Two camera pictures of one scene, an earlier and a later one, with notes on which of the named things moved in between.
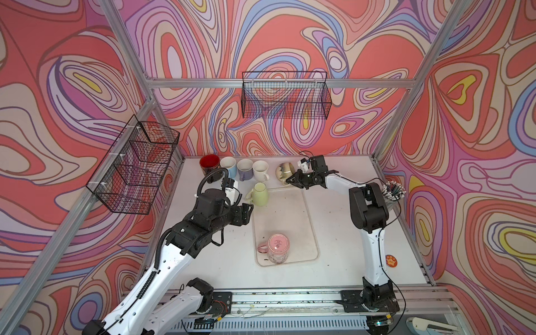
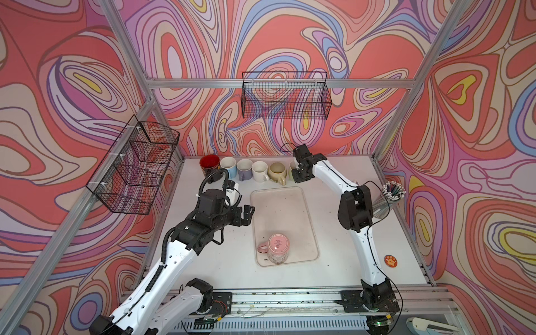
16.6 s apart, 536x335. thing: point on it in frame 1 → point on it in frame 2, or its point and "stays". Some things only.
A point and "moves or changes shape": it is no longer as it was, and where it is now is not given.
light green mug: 259,195 → 294,165
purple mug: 246,169 stays
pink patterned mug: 277,247 stays
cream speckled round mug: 283,171 moves or changes shape
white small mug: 260,169 stays
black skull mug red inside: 209,163 stays
